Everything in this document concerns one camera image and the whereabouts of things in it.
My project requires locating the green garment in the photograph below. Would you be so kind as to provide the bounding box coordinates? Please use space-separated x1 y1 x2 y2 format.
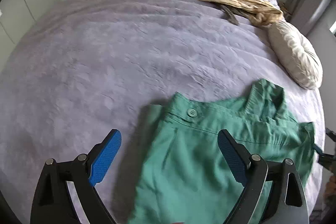
127 79 314 223

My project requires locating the white round pleated cushion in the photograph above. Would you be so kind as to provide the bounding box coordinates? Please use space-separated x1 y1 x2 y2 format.
268 21 323 90

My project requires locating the lavender plush bed blanket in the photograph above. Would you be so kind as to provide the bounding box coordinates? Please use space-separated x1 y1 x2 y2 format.
1 0 325 223

